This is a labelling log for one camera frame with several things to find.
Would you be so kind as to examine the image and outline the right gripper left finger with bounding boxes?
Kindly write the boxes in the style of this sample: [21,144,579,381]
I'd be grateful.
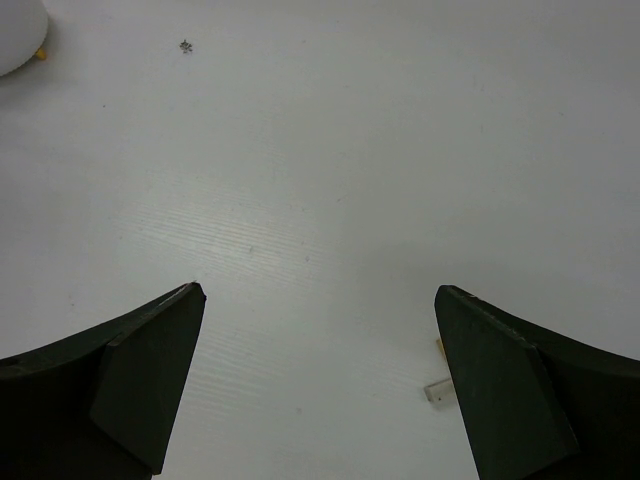
[1,282,205,479]

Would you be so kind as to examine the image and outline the white eraser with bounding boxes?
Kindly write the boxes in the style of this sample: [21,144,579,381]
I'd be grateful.
[424,378,457,409]

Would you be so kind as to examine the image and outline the white round divided container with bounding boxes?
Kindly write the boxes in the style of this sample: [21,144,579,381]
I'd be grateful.
[0,0,49,76]

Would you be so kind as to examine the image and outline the yellow eraser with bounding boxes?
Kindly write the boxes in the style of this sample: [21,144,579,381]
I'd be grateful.
[436,338,446,361]

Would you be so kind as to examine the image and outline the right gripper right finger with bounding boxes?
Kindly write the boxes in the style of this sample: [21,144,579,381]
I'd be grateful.
[434,285,639,479]

